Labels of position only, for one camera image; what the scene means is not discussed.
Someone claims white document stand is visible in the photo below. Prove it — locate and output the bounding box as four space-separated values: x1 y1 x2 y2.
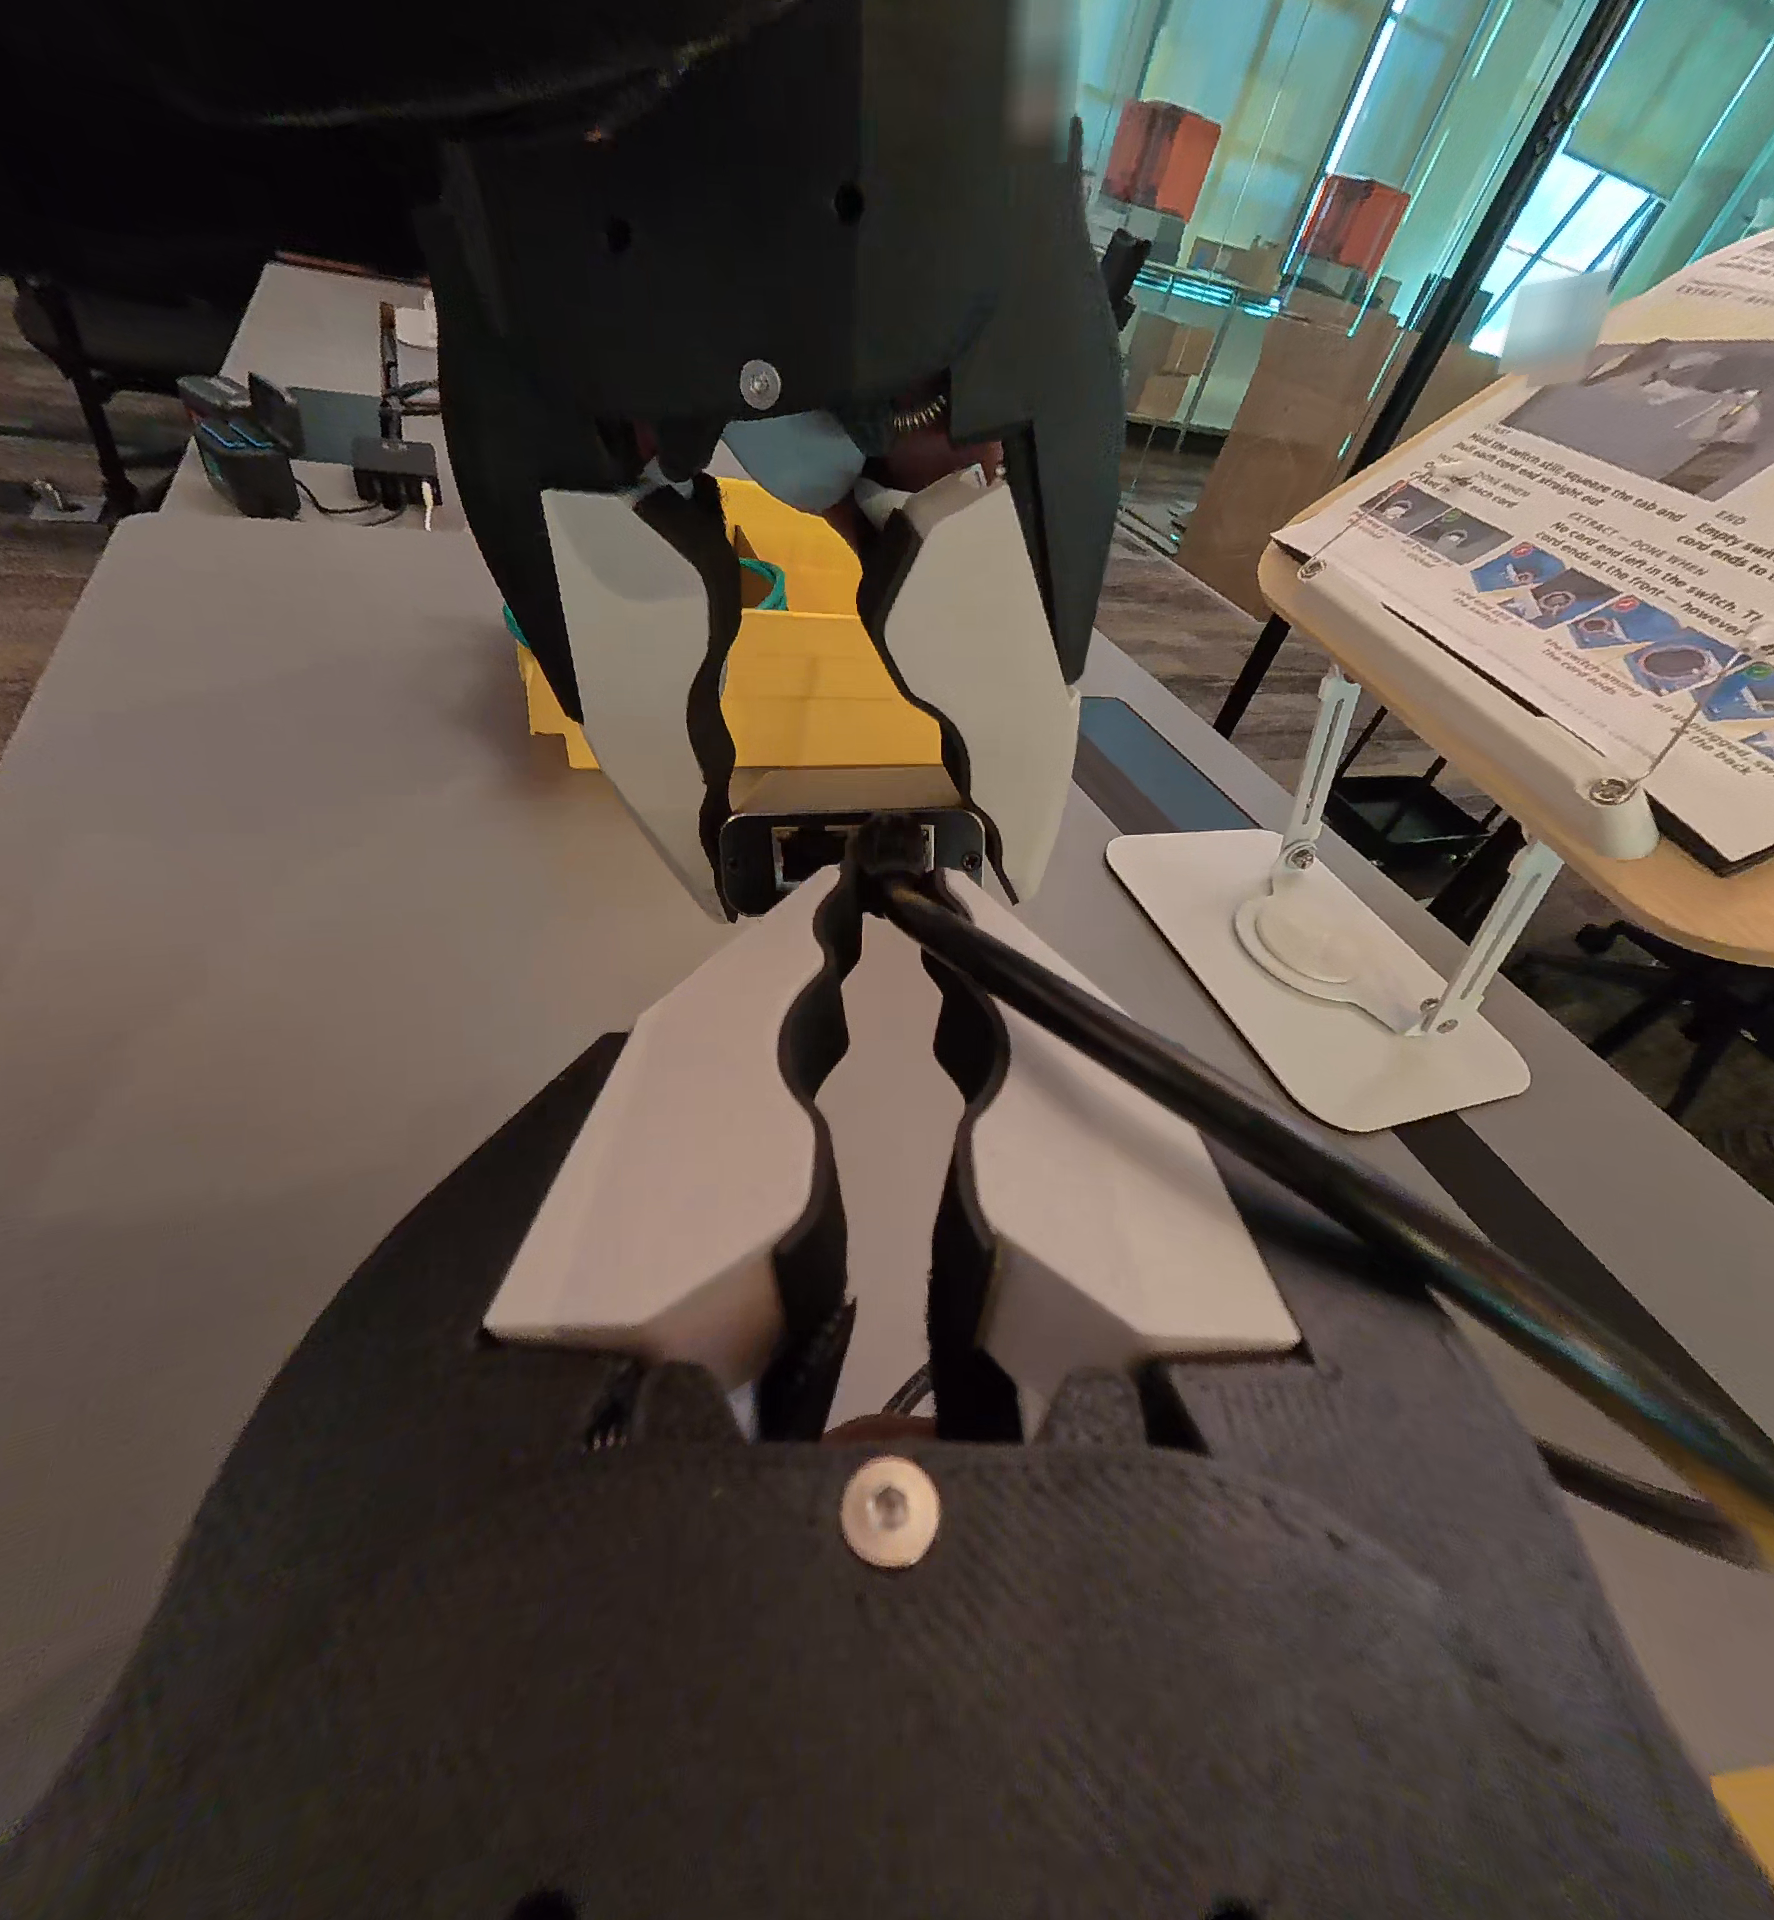
1101 457 1664 1133

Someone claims person's left forearm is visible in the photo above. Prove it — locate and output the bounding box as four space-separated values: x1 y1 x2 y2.
0 0 604 286

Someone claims black ethernet cable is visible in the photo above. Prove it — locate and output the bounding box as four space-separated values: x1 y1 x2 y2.
846 819 1774 1580

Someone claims black ethernet splitter box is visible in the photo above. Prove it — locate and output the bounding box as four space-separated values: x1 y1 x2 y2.
717 762 1003 921

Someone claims green cable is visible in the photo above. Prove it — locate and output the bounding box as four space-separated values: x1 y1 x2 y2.
508 557 798 649

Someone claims black battery charger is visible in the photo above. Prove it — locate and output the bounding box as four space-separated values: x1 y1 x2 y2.
181 375 303 520

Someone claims black stand pole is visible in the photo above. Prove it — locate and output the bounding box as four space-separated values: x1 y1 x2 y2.
1216 0 1645 737

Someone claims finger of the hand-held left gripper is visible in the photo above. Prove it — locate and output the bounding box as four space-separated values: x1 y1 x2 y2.
536 468 751 921
854 478 1085 902

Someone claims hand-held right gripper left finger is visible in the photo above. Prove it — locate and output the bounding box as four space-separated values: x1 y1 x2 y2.
482 869 875 1433

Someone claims printed instruction sheet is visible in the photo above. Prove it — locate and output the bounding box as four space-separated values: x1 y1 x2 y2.
1297 210 1774 871

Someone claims blue table mat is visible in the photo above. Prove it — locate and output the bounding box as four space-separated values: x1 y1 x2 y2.
1078 695 1286 841

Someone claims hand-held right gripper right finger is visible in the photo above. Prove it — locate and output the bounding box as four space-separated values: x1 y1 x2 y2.
919 876 1303 1442

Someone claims yellow plastic bin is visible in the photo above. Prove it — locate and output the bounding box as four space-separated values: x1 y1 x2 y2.
508 478 964 773

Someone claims black office chair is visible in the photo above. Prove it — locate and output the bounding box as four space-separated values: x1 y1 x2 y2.
8 271 239 505

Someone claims black usb hub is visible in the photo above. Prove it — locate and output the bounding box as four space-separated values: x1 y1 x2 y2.
350 432 450 509

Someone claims cardboard box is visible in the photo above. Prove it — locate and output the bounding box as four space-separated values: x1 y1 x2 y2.
1176 320 1487 617

